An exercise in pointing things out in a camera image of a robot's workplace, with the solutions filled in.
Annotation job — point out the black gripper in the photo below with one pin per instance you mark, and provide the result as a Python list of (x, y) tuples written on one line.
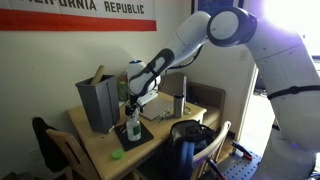
[(134, 107)]

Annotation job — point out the clear bottle green label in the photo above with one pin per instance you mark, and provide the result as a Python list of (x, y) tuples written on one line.
[(134, 130)]

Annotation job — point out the green plastic lid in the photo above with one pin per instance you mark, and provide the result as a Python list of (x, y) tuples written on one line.
[(117, 154)]

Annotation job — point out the stainless steel flask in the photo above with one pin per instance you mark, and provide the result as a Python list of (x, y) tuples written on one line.
[(179, 106)]

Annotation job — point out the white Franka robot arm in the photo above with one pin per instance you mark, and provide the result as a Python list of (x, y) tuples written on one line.
[(283, 66)]

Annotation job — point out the green soda bottle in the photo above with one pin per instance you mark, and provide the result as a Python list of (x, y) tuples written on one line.
[(122, 90)]

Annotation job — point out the red pen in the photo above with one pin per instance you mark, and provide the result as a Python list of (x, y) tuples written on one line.
[(122, 127)]

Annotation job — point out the silver laptop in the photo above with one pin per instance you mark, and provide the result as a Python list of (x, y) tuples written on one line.
[(156, 108)]

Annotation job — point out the black tablet case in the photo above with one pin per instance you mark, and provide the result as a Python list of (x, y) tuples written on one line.
[(133, 144)]

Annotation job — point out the grey plastic trash bin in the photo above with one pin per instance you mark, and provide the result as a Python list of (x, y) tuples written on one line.
[(100, 105)]

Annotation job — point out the blue pen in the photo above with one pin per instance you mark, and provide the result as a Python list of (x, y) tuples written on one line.
[(166, 117)]

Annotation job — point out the brown cardboard tube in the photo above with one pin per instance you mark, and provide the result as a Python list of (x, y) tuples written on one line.
[(97, 74)]

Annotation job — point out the black and blue backpack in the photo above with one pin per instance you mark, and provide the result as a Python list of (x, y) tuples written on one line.
[(186, 140)]

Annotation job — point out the wooden chair slotted backrest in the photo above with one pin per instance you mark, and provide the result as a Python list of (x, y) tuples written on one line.
[(71, 151)]

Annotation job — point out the brown sofa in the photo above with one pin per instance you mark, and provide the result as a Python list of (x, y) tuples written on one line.
[(210, 100)]

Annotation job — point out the wooden chair curved backrest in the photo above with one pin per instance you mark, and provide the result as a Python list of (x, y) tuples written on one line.
[(216, 141)]

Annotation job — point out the black jacket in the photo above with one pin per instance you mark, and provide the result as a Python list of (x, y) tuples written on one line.
[(46, 143)]

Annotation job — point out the California Republic flag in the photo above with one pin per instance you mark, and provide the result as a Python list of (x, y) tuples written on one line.
[(76, 15)]

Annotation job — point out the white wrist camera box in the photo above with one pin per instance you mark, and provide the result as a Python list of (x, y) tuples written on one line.
[(148, 97)]

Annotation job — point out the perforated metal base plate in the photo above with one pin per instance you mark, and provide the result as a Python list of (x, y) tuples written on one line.
[(241, 168)]

